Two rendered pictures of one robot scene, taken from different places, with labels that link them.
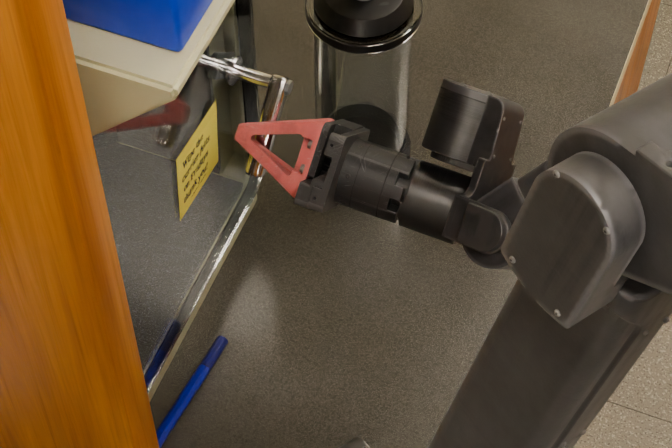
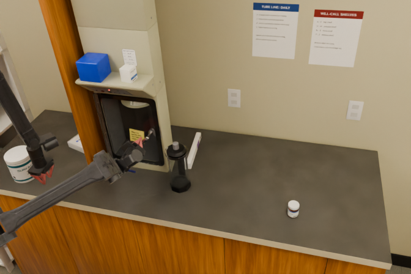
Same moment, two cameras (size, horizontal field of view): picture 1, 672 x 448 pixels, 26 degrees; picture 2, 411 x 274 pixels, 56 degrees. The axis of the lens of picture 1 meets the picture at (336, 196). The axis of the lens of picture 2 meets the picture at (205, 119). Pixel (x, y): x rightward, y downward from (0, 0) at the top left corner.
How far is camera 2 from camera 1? 1.72 m
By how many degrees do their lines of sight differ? 60
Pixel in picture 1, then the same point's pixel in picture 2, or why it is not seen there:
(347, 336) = (135, 188)
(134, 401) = (78, 126)
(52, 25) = (57, 55)
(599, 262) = not seen: outside the picture
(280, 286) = (147, 178)
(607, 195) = not seen: outside the picture
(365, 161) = (128, 149)
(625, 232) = not seen: outside the picture
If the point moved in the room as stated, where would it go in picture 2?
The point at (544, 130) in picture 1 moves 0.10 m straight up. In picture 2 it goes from (189, 215) to (188, 199)
